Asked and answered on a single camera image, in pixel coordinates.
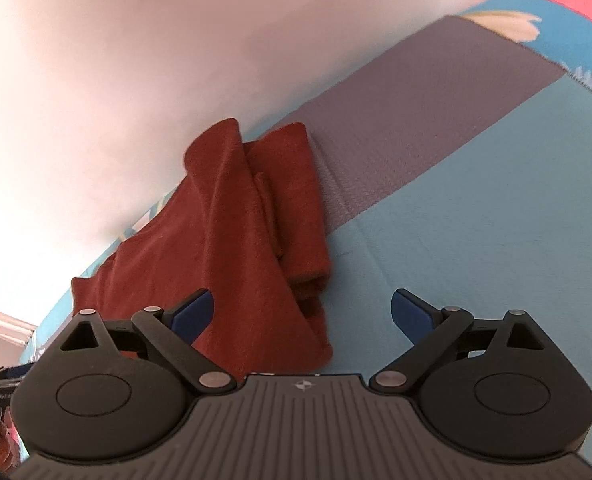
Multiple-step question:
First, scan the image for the dark red knit sweater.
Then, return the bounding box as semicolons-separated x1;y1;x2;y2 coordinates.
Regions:
70;119;333;377

